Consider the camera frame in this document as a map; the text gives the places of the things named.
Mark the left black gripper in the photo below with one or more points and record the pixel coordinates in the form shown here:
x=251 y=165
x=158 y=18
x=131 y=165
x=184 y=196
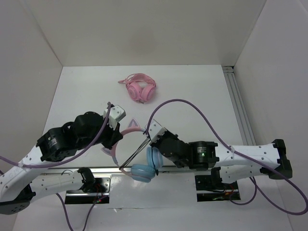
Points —
x=114 y=136

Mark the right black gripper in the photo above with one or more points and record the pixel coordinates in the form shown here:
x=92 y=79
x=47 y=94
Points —
x=168 y=132

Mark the blue pink cat-ear headphones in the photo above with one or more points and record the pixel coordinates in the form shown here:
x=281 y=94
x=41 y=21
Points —
x=138 y=172

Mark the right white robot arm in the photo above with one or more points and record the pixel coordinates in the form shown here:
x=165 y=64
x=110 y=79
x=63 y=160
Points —
x=226 y=164

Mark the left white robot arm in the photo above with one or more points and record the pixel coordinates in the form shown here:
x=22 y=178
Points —
x=21 y=185

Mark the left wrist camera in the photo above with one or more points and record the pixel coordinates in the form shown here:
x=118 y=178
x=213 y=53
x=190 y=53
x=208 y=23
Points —
x=117 y=113

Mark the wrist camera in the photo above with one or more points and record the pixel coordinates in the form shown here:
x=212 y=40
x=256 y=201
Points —
x=155 y=130
x=117 y=113

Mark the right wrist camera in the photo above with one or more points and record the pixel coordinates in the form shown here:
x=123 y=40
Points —
x=155 y=130

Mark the aluminium front rail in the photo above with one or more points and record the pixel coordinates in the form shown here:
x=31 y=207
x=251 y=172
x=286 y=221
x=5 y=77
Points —
x=115 y=170

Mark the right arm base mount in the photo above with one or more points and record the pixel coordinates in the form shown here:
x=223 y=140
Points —
x=211 y=189

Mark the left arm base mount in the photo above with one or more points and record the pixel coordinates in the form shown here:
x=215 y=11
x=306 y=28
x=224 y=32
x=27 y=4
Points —
x=99 y=193

